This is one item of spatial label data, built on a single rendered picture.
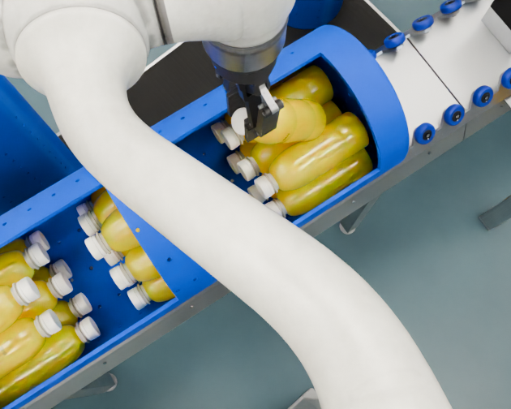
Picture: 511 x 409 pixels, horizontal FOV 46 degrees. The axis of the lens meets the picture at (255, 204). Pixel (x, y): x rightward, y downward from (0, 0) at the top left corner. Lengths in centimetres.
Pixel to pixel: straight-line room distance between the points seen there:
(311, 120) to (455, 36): 55
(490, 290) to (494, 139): 56
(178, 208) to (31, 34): 18
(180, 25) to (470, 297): 184
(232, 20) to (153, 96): 167
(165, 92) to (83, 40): 171
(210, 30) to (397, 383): 33
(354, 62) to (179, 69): 129
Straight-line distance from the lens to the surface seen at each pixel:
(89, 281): 119
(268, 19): 54
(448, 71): 138
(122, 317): 113
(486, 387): 223
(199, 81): 219
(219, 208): 38
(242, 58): 61
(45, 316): 103
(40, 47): 49
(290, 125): 91
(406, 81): 134
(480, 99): 132
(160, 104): 216
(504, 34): 143
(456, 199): 229
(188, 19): 52
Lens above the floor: 209
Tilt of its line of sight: 75 degrees down
